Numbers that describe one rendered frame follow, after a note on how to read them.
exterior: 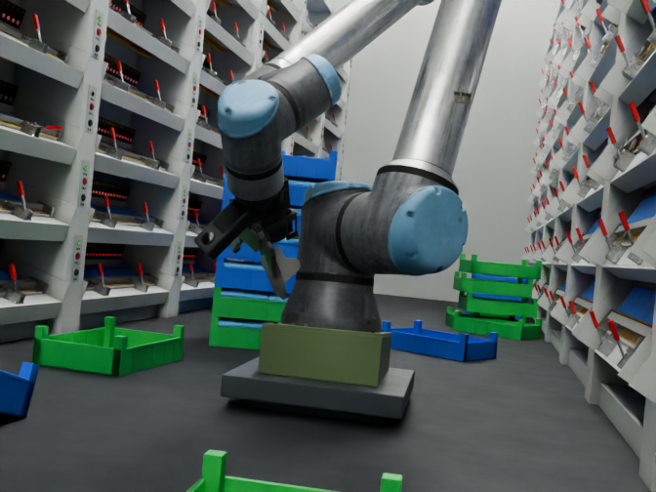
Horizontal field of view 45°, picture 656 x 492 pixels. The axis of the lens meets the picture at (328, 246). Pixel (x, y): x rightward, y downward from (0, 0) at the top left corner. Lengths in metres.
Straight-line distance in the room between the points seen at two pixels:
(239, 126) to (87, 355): 0.71
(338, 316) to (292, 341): 0.09
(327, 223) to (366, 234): 0.11
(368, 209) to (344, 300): 0.18
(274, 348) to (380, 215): 0.31
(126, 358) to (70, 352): 0.11
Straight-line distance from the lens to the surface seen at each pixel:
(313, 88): 1.25
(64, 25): 2.25
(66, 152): 2.14
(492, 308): 3.42
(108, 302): 2.41
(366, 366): 1.43
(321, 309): 1.44
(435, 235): 1.34
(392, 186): 1.36
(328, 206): 1.47
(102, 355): 1.68
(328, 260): 1.46
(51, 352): 1.74
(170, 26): 2.91
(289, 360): 1.45
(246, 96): 1.19
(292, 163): 2.19
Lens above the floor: 0.30
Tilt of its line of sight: level
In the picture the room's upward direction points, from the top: 5 degrees clockwise
